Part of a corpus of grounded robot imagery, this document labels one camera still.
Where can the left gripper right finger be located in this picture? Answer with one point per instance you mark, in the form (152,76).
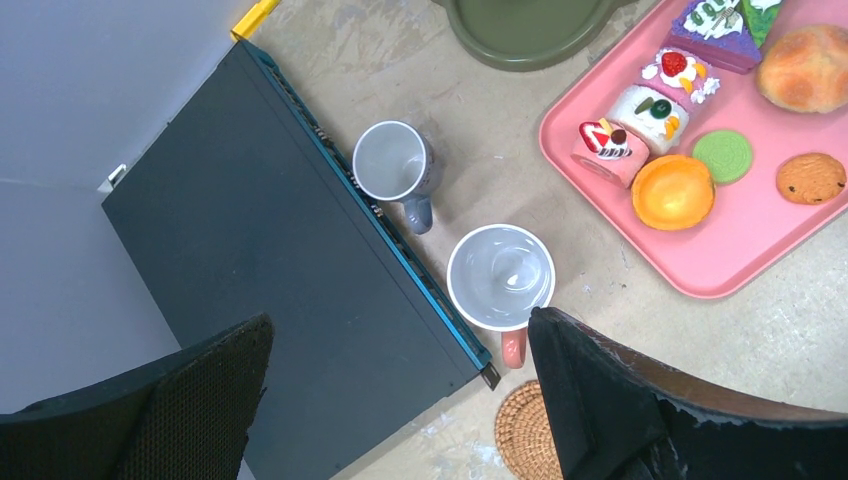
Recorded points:
(616,413)

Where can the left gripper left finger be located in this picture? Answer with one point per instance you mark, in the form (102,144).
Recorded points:
(183,416)

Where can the pink serving tray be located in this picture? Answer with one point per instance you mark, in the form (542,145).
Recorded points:
(750,226)

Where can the white roll cake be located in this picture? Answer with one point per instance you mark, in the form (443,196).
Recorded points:
(656,119)

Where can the pink cream cake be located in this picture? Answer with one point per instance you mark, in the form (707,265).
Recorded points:
(682,76)

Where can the green three-tier stand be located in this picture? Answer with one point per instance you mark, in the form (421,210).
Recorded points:
(527,35)

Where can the purple green cake slice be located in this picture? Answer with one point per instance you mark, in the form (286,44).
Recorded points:
(725,33)

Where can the woven rattan coaster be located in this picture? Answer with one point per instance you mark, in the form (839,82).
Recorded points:
(523,435)

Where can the pink mug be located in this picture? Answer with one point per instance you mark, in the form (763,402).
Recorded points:
(496,275)

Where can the dark blue flat box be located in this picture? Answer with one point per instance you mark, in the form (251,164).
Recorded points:
(242,206)

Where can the orange egg tart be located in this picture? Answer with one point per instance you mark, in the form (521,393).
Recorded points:
(672,193)

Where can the pink strawberry roll cake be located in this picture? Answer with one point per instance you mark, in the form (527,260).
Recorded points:
(610,151)

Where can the green macaron near tart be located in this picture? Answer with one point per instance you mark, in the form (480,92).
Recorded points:
(726,153)

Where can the chocolate chip cookie lower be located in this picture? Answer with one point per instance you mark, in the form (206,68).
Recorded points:
(811,178)

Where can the grey mug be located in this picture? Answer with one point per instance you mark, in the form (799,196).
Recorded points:
(393,162)

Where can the round bread bun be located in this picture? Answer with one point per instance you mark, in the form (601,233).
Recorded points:
(805,71)

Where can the yellow screwdriver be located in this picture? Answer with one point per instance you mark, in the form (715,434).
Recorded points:
(252,20)

